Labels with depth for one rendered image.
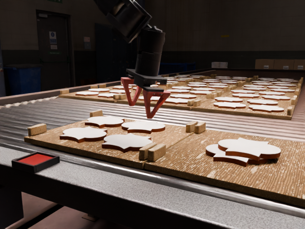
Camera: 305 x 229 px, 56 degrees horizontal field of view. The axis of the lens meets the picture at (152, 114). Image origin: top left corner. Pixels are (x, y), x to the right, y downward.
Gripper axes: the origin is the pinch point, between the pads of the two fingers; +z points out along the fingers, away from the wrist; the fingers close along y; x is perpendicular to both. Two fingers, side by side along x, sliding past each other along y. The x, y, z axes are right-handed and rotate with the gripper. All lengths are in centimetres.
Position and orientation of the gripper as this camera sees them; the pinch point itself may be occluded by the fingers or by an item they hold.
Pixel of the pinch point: (140, 108)
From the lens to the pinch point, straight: 73.6
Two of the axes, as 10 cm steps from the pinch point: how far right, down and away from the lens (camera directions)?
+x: -8.4, 0.2, -5.4
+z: -1.7, 9.4, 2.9
